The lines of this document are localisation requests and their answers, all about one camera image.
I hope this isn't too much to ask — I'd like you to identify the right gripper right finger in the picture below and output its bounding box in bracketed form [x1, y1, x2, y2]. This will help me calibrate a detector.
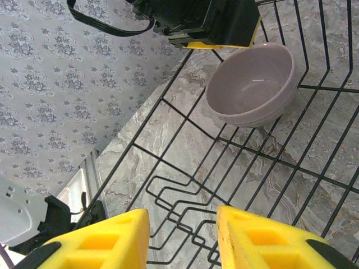
[217, 205, 359, 269]

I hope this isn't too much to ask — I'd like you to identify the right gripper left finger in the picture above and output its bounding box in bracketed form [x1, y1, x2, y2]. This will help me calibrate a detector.
[16, 208, 151, 269]

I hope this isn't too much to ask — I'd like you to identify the pink cup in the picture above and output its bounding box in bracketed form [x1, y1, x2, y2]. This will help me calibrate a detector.
[205, 42, 298, 128]

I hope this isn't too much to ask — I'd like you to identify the black wire dish rack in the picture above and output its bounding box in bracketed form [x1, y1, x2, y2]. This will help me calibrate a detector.
[75, 0, 359, 269]

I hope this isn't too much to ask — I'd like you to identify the aluminium side rail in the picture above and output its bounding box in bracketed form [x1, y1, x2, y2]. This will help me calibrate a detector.
[53, 150, 106, 216]

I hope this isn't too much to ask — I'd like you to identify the left gripper thin black cable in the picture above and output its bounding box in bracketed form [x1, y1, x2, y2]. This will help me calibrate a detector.
[66, 0, 157, 38]

